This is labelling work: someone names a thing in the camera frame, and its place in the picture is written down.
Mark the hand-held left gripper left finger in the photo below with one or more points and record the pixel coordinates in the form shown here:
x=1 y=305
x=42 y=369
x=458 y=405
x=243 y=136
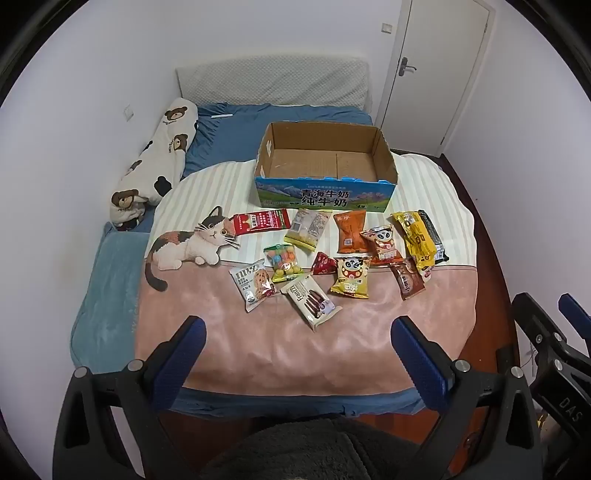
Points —
x=182 y=355

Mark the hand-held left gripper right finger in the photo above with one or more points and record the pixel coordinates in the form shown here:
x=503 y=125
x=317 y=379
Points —
x=418 y=360

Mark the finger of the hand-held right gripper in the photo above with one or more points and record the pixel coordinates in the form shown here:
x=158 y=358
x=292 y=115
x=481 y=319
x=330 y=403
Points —
x=538 y=323
x=575 y=309

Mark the brown pastry snack packet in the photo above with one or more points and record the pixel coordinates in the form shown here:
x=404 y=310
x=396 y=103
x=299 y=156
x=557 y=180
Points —
x=407 y=279

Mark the colourful candy ball bag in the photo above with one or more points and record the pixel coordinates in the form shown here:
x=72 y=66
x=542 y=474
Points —
x=284 y=263

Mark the printed cardboard box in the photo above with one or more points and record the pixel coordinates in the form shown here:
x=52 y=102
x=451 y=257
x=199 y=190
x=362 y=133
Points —
x=323 y=170

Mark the cat printed blanket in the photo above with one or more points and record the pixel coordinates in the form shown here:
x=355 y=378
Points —
x=277 y=360

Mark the white cookie snack packet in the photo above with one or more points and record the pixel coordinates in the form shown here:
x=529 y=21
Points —
x=254 y=284

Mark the yellow panda snack packet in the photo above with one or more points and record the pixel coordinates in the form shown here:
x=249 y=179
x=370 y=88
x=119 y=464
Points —
x=352 y=277

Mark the yellow crinkled snack packet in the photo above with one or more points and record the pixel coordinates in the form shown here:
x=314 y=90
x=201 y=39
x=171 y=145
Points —
x=415 y=240

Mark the red panda snack packet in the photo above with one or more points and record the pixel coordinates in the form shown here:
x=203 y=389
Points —
x=383 y=244

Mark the white chocolate wafer packet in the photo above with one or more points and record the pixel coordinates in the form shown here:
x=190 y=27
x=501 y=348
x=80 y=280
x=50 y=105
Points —
x=310 y=302

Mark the black snack packet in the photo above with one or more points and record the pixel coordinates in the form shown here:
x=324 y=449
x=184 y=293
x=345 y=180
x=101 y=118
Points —
x=436 y=235

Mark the red triangular snack packet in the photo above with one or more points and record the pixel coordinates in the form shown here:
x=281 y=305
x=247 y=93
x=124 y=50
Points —
x=324 y=264

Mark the orange snack packet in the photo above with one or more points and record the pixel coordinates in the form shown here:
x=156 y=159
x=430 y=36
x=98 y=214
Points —
x=352 y=230

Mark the long red snack packet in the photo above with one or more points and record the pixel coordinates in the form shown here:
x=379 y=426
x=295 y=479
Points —
x=261 y=221

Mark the pale yellow-green snack packet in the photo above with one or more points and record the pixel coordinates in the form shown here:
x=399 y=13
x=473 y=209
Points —
x=307 y=228

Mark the bear print long pillow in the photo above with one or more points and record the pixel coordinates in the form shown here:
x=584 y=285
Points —
x=157 y=157

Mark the blue bedsheet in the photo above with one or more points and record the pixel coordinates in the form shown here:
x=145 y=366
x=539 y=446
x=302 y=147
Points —
x=221 y=138

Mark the white door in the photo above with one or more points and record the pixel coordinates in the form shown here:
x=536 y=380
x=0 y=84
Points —
x=438 y=78

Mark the white wall socket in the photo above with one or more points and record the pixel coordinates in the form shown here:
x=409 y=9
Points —
x=129 y=113

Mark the white light switch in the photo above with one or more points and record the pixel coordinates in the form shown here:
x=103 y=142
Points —
x=387 y=28

